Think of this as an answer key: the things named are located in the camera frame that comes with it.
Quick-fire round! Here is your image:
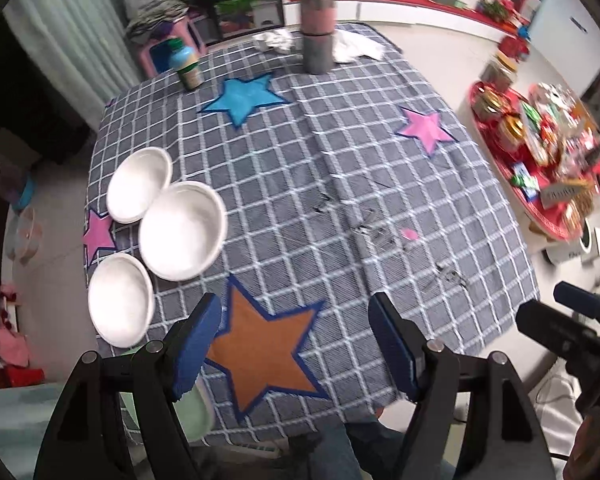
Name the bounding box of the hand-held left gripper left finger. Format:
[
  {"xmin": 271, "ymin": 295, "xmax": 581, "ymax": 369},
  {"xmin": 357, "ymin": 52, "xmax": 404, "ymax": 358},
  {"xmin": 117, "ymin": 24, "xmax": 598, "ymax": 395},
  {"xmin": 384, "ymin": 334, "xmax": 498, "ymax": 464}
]
[{"xmin": 32, "ymin": 292, "xmax": 223, "ymax": 480}]

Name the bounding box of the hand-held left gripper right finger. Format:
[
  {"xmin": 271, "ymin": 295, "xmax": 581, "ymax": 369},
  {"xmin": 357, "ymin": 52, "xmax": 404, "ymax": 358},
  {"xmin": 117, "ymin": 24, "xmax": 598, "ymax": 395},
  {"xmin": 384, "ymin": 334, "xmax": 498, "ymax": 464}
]
[{"xmin": 367, "ymin": 292, "xmax": 558, "ymax": 480}]

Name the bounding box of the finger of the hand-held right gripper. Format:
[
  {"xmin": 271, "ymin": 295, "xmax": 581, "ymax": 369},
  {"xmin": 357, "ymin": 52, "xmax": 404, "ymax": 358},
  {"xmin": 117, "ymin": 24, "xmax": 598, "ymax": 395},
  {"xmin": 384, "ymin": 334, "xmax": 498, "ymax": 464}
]
[
  {"xmin": 553, "ymin": 281, "xmax": 600, "ymax": 322},
  {"xmin": 516, "ymin": 300, "xmax": 600, "ymax": 357}
]

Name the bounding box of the small white bowl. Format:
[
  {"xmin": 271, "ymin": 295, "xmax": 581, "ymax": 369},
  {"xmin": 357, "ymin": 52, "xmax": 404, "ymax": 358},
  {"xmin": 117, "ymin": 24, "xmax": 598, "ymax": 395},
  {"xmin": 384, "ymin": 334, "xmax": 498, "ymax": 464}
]
[
  {"xmin": 106, "ymin": 147, "xmax": 174, "ymax": 224},
  {"xmin": 87, "ymin": 253, "xmax": 156, "ymax": 348}
]

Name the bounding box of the large white bowl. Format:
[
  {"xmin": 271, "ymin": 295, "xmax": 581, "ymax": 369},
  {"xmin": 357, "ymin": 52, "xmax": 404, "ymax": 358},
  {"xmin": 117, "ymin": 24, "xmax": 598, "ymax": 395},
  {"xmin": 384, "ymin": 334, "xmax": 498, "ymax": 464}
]
[{"xmin": 139, "ymin": 181, "xmax": 229, "ymax": 282}]

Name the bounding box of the white round appliance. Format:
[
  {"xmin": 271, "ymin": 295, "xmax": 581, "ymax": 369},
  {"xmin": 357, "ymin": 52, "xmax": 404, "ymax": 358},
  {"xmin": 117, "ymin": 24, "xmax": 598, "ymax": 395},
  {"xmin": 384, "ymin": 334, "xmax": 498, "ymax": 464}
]
[{"xmin": 545, "ymin": 220, "xmax": 600, "ymax": 267}]

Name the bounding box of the light green plastic stool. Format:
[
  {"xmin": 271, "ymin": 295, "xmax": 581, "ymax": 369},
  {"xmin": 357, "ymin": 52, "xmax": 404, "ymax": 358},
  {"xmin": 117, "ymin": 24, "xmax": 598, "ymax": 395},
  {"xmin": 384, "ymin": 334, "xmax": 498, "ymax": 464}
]
[{"xmin": 120, "ymin": 375, "xmax": 215, "ymax": 445}]

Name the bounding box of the person's leg in jeans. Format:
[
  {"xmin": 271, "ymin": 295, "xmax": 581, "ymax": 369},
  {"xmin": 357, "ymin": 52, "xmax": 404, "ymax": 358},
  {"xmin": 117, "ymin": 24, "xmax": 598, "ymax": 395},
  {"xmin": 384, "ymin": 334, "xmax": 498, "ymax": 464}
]
[{"xmin": 290, "ymin": 410, "xmax": 456, "ymax": 480}]

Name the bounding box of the red round snack table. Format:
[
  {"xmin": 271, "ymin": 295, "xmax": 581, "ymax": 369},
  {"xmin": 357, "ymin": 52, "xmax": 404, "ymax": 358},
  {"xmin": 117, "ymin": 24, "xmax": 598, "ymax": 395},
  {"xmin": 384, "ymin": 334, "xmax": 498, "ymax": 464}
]
[{"xmin": 467, "ymin": 80, "xmax": 600, "ymax": 243}]

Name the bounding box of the grey checked star tablecloth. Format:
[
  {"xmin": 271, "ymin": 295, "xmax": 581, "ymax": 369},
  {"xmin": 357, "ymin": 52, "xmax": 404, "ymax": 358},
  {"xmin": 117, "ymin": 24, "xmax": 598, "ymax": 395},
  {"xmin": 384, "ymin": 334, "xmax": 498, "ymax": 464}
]
[{"xmin": 82, "ymin": 21, "xmax": 541, "ymax": 448}]

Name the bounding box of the blue plastic basin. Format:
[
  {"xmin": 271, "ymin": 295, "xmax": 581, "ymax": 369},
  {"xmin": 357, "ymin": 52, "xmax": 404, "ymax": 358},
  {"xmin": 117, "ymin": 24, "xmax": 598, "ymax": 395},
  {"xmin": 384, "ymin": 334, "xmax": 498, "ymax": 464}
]
[{"xmin": 0, "ymin": 170, "xmax": 37, "ymax": 211}]

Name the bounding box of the white refrigerator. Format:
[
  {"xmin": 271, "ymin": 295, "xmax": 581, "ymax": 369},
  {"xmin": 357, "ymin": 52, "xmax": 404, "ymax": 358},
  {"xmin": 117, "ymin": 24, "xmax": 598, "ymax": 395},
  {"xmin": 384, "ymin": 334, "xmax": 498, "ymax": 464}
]
[{"xmin": 525, "ymin": 0, "xmax": 600, "ymax": 97}]

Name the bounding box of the green-capped bottle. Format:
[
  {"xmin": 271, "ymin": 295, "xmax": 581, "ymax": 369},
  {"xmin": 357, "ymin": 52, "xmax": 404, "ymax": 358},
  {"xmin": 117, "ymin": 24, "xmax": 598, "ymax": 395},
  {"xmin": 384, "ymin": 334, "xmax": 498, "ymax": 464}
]
[{"xmin": 168, "ymin": 38, "xmax": 204, "ymax": 92}]

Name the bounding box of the pink plastic stool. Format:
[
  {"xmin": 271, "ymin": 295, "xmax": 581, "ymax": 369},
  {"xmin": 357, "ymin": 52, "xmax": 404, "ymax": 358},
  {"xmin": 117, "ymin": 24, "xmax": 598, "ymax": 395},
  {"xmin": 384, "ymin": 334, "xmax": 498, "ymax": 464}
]
[{"xmin": 139, "ymin": 15, "xmax": 208, "ymax": 77}]

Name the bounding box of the crumpled white tissue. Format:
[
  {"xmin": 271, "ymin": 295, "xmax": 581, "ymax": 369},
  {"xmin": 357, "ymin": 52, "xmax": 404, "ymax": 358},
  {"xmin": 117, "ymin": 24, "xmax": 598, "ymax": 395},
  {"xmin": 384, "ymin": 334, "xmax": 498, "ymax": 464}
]
[
  {"xmin": 252, "ymin": 29, "xmax": 301, "ymax": 54},
  {"xmin": 333, "ymin": 30, "xmax": 387, "ymax": 64}
]

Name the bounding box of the white curtain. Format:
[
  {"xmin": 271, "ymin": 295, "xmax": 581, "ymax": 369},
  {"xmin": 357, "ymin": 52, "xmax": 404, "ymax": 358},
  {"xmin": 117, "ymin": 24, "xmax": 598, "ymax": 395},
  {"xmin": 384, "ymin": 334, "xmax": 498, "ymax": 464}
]
[{"xmin": 2, "ymin": 0, "xmax": 141, "ymax": 131}]

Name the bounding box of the pile of folded cloths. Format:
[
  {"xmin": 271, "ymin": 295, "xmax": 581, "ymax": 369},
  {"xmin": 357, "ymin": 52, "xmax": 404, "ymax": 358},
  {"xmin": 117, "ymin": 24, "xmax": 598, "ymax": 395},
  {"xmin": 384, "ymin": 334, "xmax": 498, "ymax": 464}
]
[{"xmin": 125, "ymin": 0, "xmax": 191, "ymax": 43}]

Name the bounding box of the white cabinet with red top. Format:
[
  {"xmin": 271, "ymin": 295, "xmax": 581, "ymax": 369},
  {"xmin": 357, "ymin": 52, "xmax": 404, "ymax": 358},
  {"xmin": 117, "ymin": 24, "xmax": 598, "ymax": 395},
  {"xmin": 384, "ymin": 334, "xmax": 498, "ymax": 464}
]
[{"xmin": 282, "ymin": 0, "xmax": 531, "ymax": 43}]

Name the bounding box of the pink and grey thermos bottle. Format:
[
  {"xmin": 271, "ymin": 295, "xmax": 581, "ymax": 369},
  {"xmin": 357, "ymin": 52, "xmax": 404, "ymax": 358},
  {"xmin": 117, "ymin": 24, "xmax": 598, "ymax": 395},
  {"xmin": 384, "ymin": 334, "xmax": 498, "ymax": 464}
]
[{"xmin": 299, "ymin": 0, "xmax": 338, "ymax": 75}]

